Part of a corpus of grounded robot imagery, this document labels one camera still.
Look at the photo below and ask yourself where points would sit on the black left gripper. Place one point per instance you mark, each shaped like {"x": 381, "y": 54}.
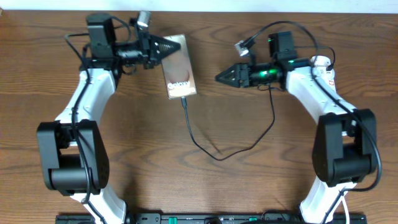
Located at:
{"x": 148, "y": 51}

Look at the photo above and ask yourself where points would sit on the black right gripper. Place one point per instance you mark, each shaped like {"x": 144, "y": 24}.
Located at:
{"x": 226, "y": 78}

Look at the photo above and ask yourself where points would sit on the bronze Galaxy smartphone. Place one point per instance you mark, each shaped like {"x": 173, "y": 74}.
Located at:
{"x": 177, "y": 70}

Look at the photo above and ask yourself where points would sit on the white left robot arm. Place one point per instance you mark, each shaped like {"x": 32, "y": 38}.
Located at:
{"x": 72, "y": 153}

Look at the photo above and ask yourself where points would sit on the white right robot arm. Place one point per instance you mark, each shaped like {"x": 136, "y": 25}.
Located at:
{"x": 345, "y": 149}

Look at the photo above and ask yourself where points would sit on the white power strip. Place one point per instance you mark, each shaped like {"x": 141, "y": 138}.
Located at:
{"x": 325, "y": 69}

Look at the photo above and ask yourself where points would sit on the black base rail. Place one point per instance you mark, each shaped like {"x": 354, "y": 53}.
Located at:
{"x": 272, "y": 216}

